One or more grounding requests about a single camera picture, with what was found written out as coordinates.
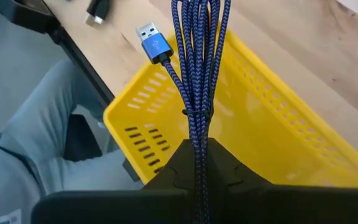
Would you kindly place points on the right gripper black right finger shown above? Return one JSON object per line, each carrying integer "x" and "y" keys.
{"x": 291, "y": 205}

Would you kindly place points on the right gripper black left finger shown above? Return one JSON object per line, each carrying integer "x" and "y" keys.
{"x": 120, "y": 208}

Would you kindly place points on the yellow plastic basket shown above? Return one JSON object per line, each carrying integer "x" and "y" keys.
{"x": 259, "y": 140}

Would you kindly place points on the black chair seat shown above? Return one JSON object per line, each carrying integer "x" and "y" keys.
{"x": 81, "y": 138}

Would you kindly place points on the person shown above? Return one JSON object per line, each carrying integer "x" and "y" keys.
{"x": 36, "y": 124}

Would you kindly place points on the black aluminium rig frame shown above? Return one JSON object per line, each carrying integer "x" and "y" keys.
{"x": 82, "y": 68}

